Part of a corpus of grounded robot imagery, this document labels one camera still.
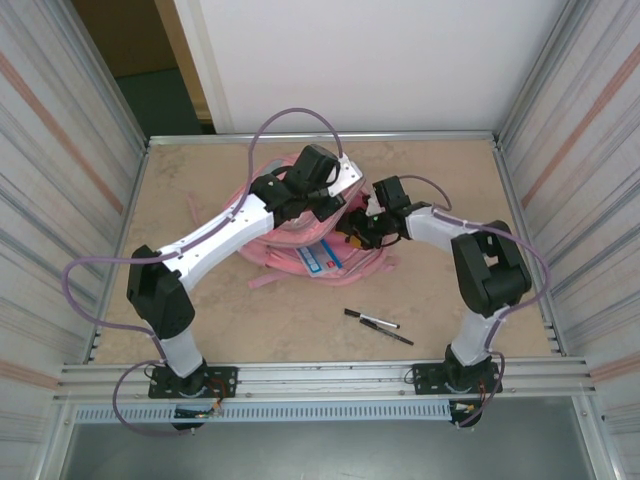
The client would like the blue white card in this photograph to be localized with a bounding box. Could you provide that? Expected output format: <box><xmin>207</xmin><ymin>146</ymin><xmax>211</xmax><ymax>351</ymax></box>
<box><xmin>294</xmin><ymin>238</ymin><xmax>346</xmax><ymax>279</ymax></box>

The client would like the pink school backpack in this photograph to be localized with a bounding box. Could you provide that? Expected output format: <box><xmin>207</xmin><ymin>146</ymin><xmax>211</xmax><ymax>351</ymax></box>
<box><xmin>187</xmin><ymin>154</ymin><xmax>401</xmax><ymax>291</ymax></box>

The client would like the black marker with white label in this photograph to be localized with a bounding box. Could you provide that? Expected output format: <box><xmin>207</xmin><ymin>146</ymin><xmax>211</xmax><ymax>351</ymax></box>
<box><xmin>343</xmin><ymin>308</ymin><xmax>401</xmax><ymax>331</ymax></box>

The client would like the thin black pen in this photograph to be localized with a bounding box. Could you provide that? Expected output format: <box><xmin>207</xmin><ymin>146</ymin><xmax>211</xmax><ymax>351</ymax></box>
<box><xmin>358</xmin><ymin>318</ymin><xmax>415</xmax><ymax>347</ymax></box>

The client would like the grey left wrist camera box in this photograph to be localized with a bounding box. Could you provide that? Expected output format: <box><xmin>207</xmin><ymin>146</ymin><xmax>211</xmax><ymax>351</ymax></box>
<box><xmin>327</xmin><ymin>152</ymin><xmax>366</xmax><ymax>194</ymax></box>

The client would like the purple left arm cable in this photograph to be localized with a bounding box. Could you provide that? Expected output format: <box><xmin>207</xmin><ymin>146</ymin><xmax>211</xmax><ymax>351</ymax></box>
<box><xmin>59</xmin><ymin>107</ymin><xmax>346</xmax><ymax>439</ymax></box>

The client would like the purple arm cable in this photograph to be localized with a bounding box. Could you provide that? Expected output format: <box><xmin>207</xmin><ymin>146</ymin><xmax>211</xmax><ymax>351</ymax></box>
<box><xmin>59</xmin><ymin>107</ymin><xmax>346</xmax><ymax>439</ymax></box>
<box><xmin>397</xmin><ymin>173</ymin><xmax>551</xmax><ymax>429</ymax></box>

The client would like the short aluminium frame rail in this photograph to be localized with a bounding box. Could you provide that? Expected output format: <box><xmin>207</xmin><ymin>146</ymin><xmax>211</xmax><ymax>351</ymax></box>
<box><xmin>147</xmin><ymin>130</ymin><xmax>501</xmax><ymax>146</ymax></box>

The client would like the long aluminium side rail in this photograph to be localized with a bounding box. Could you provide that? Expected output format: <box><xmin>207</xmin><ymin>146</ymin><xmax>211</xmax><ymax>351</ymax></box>
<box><xmin>87</xmin><ymin>139</ymin><xmax>151</xmax><ymax>364</ymax></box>
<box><xmin>492</xmin><ymin>134</ymin><xmax>566</xmax><ymax>356</ymax></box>

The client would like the wide aluminium rail with arm bases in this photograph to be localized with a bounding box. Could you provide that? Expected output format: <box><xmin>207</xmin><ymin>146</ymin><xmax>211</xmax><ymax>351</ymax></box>
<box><xmin>52</xmin><ymin>357</ymin><xmax>599</xmax><ymax>401</ymax></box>

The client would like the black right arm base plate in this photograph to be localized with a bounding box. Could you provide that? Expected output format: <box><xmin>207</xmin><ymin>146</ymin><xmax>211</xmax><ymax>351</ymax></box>
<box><xmin>409</xmin><ymin>362</ymin><xmax>501</xmax><ymax>396</ymax></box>

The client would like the slotted grey cable duct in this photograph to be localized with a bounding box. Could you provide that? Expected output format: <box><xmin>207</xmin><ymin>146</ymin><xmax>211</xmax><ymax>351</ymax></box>
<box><xmin>72</xmin><ymin>402</ymin><xmax>454</xmax><ymax>424</ymax></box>

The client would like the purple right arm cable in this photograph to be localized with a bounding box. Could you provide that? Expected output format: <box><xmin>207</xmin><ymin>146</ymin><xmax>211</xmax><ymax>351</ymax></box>
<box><xmin>397</xmin><ymin>173</ymin><xmax>551</xmax><ymax>429</ymax></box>

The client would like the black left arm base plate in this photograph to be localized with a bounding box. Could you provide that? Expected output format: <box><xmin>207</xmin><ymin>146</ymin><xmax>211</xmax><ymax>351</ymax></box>
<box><xmin>147</xmin><ymin>365</ymin><xmax>239</xmax><ymax>400</ymax></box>

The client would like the small wired circuit board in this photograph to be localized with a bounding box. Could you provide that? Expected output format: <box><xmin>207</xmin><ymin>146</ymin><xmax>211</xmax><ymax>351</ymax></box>
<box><xmin>172</xmin><ymin>405</ymin><xmax>224</xmax><ymax>431</ymax></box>
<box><xmin>449</xmin><ymin>399</ymin><xmax>484</xmax><ymax>429</ymax></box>

